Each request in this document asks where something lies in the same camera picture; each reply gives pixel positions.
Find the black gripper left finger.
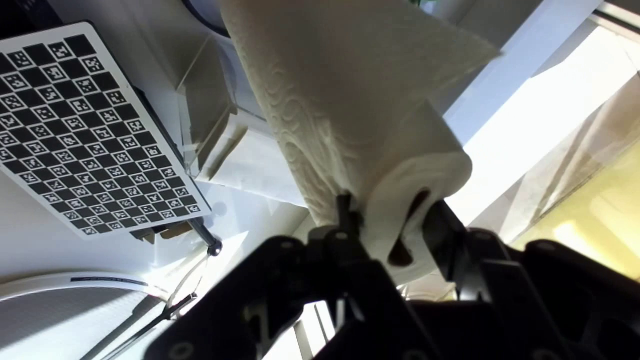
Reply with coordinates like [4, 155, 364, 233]
[144, 191, 386, 360]

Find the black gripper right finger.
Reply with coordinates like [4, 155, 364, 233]
[423, 197, 640, 360]

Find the white paper towel roll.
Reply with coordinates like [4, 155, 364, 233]
[219, 0, 504, 288]

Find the black ball joint stand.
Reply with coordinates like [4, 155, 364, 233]
[132, 215, 227, 259]

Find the clear plastic container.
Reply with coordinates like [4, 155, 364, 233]
[176, 36, 269, 181]

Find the white bowl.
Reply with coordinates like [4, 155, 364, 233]
[0, 268, 169, 360]

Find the black white calibration board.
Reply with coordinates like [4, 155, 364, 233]
[0, 19, 216, 239]

